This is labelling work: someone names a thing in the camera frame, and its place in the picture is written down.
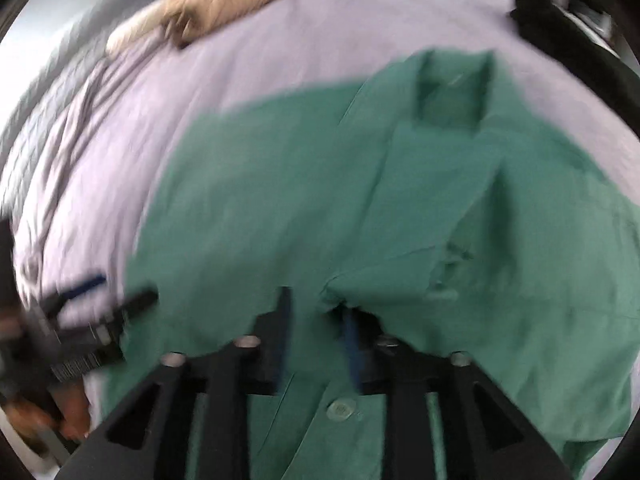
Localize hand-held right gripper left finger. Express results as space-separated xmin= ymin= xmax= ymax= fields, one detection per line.
xmin=55 ymin=286 xmax=296 ymax=480

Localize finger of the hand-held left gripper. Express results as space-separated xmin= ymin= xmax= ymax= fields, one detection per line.
xmin=41 ymin=273 xmax=109 ymax=313
xmin=98 ymin=286 xmax=161 ymax=333

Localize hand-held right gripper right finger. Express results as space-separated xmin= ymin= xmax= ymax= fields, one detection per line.
xmin=341 ymin=307 xmax=576 ymax=480

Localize green button-up shirt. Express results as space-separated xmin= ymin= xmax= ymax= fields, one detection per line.
xmin=102 ymin=49 xmax=640 ymax=480

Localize person's left hand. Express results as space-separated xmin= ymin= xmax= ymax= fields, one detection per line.
xmin=0 ymin=382 xmax=93 ymax=443

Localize grey quilted bedspread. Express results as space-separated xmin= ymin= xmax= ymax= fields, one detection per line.
xmin=0 ymin=10 xmax=126 ymax=178

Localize lavender embossed bed blanket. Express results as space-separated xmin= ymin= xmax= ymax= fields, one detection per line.
xmin=0 ymin=0 xmax=640 ymax=480

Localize beige knitted cloth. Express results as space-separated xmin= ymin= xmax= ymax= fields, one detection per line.
xmin=106 ymin=0 xmax=312 ymax=57

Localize black garment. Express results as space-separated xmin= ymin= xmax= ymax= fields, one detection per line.
xmin=509 ymin=0 xmax=640 ymax=142

